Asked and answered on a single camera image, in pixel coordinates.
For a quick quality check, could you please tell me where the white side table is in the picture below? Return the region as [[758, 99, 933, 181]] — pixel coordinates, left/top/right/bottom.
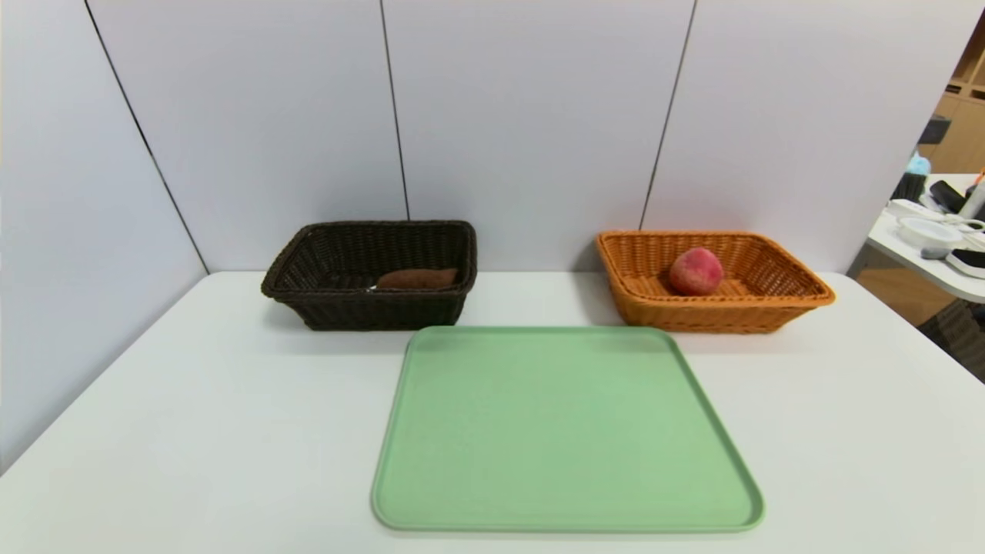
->
[[866, 173, 985, 303]]

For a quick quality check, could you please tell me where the white power strip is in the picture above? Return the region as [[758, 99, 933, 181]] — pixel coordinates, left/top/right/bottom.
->
[[885, 199, 985, 232]]

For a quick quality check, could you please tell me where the black and white shoe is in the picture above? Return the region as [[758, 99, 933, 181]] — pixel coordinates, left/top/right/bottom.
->
[[945, 249, 985, 279]]

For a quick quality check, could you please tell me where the white round container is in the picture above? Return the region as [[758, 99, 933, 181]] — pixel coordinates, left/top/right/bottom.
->
[[897, 217, 964, 250]]

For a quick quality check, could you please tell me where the orange wicker basket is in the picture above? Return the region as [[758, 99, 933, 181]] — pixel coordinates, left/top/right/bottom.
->
[[596, 230, 836, 334]]

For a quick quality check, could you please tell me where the light green plastic tray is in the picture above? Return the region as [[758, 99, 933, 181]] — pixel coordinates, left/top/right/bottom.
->
[[371, 325, 766, 533]]

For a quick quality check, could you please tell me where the red peach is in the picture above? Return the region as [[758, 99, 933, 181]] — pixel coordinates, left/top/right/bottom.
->
[[668, 247, 725, 297]]

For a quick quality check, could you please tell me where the dark wicker chair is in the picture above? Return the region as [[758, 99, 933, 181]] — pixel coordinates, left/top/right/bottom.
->
[[917, 299, 985, 382]]

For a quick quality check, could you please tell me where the black handheld device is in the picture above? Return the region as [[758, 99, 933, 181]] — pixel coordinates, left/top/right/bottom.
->
[[929, 180, 969, 215]]

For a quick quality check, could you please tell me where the wooden cabinet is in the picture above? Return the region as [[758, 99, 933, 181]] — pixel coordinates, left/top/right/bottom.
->
[[918, 19, 985, 175]]

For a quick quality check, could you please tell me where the dark brown wicker basket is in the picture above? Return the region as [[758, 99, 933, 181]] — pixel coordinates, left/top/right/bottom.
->
[[260, 220, 479, 332]]

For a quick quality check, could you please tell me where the brown chocolate bread roll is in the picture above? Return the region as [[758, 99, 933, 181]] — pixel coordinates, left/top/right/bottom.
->
[[375, 267, 459, 292]]

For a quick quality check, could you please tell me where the white bottle orange cap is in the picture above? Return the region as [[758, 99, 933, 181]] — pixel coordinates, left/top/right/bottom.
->
[[960, 171, 985, 221]]

